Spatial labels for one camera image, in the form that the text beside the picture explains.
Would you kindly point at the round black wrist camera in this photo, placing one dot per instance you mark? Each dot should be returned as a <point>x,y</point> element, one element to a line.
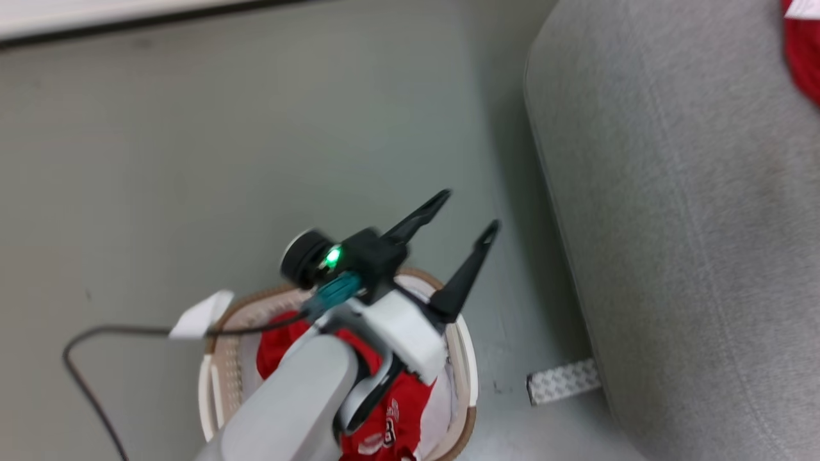
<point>305,259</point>

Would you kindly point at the white patterned floor strip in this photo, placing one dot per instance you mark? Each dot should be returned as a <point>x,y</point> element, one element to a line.
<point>564,382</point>

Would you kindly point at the grey fabric sofa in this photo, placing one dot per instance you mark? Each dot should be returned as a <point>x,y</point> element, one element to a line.
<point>692,243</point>

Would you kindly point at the red white garment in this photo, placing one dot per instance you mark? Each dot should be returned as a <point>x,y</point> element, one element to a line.
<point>804,51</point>

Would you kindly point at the white tan laundry basket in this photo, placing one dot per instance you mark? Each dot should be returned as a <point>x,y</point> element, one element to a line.
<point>464,358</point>

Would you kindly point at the red printed shirt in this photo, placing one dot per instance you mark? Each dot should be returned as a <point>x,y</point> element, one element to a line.
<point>400,416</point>

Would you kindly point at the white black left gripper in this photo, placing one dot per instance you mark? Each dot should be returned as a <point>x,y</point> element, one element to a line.
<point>400,330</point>

